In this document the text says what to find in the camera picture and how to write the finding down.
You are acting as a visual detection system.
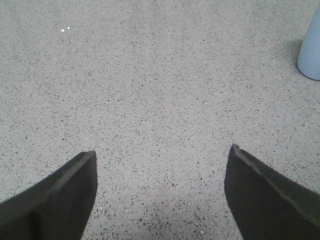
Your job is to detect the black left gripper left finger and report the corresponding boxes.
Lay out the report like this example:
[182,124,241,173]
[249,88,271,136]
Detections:
[0,151,98,240]

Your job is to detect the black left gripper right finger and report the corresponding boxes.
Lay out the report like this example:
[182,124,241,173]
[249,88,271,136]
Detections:
[224,144,320,240]

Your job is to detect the light blue cup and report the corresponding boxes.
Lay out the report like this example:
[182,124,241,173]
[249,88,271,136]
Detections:
[297,5,320,81]

